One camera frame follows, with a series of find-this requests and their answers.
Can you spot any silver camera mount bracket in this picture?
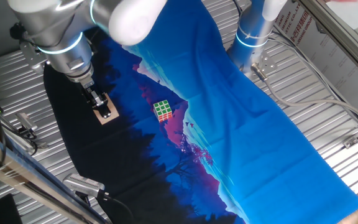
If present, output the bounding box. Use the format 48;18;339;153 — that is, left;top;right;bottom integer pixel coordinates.
74;191;92;207
19;126;48;150

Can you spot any board with red print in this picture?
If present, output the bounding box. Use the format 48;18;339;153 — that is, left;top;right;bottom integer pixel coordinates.
273;0;358;123

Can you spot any black camera cable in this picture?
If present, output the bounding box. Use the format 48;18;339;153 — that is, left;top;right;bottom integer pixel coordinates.
25;129;39;157
97;189;137;224

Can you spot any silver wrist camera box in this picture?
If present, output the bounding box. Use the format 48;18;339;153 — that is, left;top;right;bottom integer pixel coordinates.
90;90;104;107

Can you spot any aluminium frame bar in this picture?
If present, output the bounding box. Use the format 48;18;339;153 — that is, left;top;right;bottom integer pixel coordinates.
0;124;113;224
299;0;358;83

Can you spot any rubik's cube green white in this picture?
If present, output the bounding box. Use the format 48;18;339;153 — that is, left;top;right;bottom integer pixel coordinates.
152;99;173;123

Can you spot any silver perforated mounting plate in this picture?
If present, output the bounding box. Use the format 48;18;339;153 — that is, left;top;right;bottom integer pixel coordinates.
18;39;48;75

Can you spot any black flat pad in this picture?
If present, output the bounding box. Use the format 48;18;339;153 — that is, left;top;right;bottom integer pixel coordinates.
0;193;24;224

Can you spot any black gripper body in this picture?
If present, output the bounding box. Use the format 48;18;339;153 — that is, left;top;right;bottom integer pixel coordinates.
79;78;101;101

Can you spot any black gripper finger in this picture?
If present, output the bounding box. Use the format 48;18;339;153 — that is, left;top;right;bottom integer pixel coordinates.
86;96;98;111
98;100;112;120

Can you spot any blue landscape printed cloth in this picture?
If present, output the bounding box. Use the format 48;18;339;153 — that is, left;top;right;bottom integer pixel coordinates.
43;0;358;224

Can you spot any small light wooden block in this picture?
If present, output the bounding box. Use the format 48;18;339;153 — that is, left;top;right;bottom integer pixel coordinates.
92;93;120;126

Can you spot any silver vented depth camera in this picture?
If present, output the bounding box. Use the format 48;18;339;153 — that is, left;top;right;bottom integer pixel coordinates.
15;112;39;132
62;173;106;199

